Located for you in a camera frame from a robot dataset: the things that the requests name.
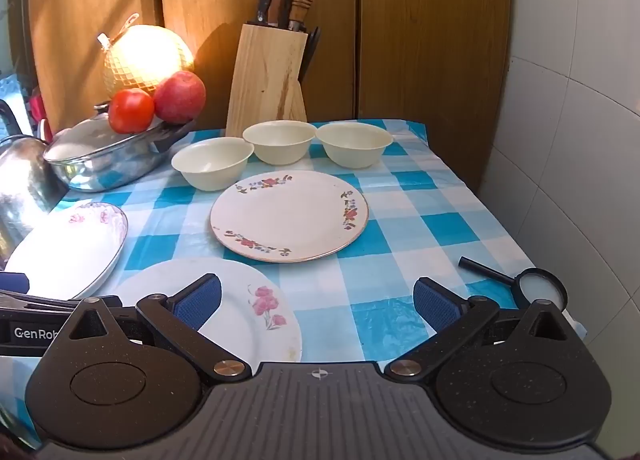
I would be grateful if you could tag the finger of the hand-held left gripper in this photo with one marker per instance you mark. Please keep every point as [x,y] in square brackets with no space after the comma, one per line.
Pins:
[55,302]
[12,283]

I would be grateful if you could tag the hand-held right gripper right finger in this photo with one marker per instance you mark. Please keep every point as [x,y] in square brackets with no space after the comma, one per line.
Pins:
[430,302]

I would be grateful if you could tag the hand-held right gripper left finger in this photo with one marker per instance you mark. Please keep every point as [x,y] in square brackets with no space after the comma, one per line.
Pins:
[200,302]

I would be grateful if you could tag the white plate with pink flower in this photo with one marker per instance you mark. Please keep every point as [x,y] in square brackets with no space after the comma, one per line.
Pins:
[240,310]

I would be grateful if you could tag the deep plate with pink flowers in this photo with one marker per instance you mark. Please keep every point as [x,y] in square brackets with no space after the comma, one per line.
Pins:
[65,250]

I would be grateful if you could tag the plate with red flowers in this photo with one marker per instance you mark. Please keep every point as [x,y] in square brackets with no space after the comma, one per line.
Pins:
[290,215]

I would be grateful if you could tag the cream bowl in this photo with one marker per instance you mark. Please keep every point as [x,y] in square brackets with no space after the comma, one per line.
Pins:
[212,162]
[280,142]
[355,145]

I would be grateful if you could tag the blue checkered tablecloth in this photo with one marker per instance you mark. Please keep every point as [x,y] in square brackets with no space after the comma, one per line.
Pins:
[425,220]

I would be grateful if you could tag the steel kettle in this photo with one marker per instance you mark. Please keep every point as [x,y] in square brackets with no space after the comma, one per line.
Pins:
[25,180]

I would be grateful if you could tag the black magnifying glass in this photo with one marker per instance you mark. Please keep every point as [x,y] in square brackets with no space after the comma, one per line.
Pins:
[542,287]

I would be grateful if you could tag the steel pot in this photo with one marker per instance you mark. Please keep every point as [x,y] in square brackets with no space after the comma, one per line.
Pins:
[110,167]

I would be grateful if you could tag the red plastic item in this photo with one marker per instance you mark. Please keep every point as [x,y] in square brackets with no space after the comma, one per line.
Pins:
[39,112]

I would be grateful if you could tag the blue foam mat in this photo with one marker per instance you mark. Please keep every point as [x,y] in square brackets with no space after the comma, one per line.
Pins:
[10,90]

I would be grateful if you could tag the red tomato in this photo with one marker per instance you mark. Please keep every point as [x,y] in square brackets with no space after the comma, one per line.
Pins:
[131,111]

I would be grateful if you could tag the red apple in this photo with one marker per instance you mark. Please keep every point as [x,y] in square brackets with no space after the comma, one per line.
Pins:
[180,97]

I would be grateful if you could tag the wooden knife block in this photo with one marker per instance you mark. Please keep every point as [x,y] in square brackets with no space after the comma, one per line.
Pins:
[265,85]

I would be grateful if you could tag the yellow pomelo in net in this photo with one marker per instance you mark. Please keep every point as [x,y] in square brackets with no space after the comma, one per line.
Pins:
[145,57]

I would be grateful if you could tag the wooden cabinet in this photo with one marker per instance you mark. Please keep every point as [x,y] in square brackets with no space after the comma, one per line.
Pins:
[425,40]

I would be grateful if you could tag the black scissors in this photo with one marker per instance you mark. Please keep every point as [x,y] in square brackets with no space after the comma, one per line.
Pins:
[310,52]

